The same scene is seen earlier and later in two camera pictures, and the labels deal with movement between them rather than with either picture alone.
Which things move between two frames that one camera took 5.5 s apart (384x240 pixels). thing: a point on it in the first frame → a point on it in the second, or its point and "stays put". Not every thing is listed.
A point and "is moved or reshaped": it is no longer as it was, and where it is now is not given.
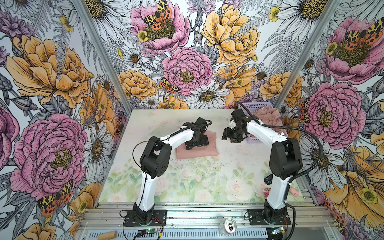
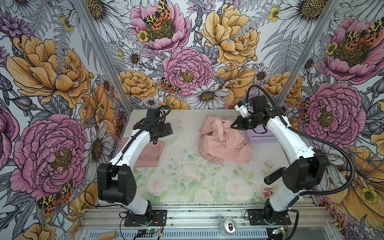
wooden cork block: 107,236 stays put
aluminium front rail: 203,216 stays put
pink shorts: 270,116 is moved or reshaped
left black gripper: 204,141 → 165,132
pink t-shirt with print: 210,150 is moved or reshaped
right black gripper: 227,133 → 240,125
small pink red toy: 266,192 stays put
